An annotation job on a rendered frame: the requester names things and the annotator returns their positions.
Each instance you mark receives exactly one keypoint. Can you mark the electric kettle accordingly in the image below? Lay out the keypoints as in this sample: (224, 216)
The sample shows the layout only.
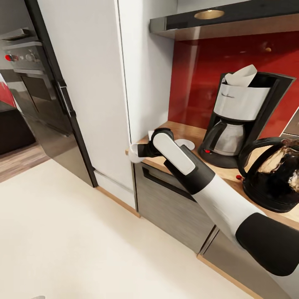
(273, 180)

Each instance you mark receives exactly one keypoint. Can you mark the coffee cup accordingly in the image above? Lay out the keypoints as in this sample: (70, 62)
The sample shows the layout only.
(133, 154)

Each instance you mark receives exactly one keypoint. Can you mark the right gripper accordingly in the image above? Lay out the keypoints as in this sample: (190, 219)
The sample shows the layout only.
(143, 150)

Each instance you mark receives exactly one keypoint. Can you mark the fridge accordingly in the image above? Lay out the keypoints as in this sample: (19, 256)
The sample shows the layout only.
(117, 74)

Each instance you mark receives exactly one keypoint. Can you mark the paper coffee filter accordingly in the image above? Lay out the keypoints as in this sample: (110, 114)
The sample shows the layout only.
(243, 77)

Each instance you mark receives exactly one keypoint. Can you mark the countertop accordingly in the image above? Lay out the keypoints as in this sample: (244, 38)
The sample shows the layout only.
(196, 135)

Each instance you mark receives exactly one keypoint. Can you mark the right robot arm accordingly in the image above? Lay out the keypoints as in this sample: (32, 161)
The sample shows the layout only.
(275, 246)

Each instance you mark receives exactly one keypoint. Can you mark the sofa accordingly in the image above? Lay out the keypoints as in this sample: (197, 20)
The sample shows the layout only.
(14, 131)

